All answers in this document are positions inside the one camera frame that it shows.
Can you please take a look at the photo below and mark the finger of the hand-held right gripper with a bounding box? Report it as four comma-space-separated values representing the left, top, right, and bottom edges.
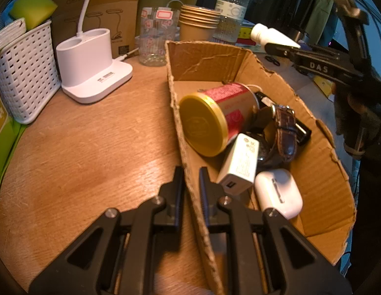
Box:
298, 43, 351, 58
264, 42, 367, 84

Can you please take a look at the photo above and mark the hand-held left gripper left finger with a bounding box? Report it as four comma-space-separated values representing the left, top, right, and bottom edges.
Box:
29, 166, 185, 295

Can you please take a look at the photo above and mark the stack of brown paper cups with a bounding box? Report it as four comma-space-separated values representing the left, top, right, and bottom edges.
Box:
179, 4, 222, 42

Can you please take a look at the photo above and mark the white charger plug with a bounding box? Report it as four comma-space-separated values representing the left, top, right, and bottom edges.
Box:
216, 133, 260, 195

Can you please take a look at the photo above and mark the green packet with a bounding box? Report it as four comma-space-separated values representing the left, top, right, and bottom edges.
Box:
0, 80, 25, 197

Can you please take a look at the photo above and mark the cardboard box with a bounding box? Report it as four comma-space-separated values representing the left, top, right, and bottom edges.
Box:
164, 40, 357, 295

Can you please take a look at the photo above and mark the brown strap wristwatch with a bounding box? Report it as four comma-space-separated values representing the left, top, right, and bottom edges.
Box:
255, 104, 298, 164

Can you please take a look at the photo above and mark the white cable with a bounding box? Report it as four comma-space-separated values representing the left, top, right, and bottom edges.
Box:
117, 47, 139, 62

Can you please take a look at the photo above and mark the red and gold tin can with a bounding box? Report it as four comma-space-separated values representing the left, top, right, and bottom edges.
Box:
179, 82, 260, 157

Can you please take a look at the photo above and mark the small white plastic bottle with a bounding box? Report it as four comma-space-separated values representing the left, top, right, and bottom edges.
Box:
251, 23, 302, 50

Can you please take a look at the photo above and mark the clear glass with stickers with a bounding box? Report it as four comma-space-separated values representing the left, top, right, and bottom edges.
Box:
139, 6, 181, 66

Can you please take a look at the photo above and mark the blue cloth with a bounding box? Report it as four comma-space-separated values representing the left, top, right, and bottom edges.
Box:
0, 0, 15, 33

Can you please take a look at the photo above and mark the white earbuds case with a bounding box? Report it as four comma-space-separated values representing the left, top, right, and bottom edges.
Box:
254, 168, 303, 220

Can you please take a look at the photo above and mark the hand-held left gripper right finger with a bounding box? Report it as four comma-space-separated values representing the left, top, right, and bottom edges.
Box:
199, 167, 352, 295

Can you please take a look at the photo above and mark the brown printed lamp carton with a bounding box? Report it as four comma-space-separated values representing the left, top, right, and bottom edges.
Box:
47, 0, 148, 59

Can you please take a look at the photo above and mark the white desk lamp base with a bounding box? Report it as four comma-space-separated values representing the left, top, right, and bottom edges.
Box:
56, 0, 133, 104

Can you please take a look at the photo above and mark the white woven plastic basket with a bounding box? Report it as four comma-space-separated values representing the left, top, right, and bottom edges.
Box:
0, 20, 62, 125

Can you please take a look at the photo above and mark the green sponge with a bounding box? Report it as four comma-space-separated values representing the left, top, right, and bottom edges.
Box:
10, 0, 58, 30

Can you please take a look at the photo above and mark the steel travel tumbler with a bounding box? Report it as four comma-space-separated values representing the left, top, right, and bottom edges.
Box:
286, 29, 311, 45

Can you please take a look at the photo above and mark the white folded cloth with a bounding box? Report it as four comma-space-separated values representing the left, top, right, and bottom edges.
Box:
0, 18, 27, 53

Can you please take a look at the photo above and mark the clear plastic water bottle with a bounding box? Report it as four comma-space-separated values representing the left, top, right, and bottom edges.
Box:
214, 0, 251, 42

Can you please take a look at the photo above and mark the person's right hand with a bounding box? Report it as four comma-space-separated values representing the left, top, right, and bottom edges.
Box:
332, 77, 381, 160

